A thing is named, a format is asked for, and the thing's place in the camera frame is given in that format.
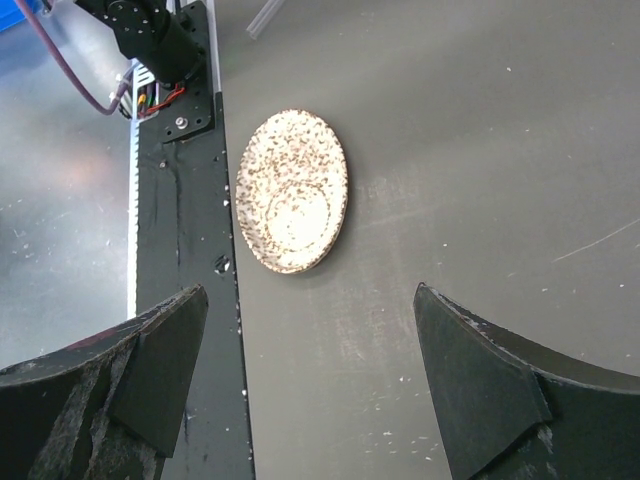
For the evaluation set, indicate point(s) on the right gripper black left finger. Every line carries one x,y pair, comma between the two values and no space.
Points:
109,406

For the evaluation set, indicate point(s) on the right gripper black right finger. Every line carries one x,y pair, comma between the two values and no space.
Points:
510,408

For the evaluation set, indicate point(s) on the speckled ceramic plate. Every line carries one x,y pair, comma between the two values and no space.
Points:
291,191

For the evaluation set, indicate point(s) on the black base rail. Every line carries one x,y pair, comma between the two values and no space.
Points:
181,235

